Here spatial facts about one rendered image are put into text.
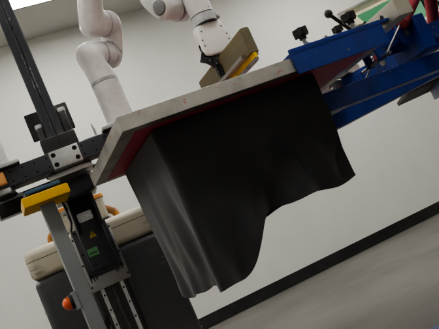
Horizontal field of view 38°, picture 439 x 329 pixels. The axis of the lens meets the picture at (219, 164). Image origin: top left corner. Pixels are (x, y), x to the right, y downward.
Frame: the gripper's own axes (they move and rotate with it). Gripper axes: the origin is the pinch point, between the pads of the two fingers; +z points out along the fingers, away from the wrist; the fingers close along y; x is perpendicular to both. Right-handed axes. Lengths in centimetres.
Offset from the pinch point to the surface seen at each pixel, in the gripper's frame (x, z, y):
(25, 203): -5, 16, 67
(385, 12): 30.2, 6.7, -37.1
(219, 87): 29.6, 11.8, 18.0
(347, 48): 30.8, 13.0, -20.0
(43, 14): -340, -188, -28
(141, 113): 30, 12, 39
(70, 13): -351, -188, -53
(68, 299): -10, 44, 66
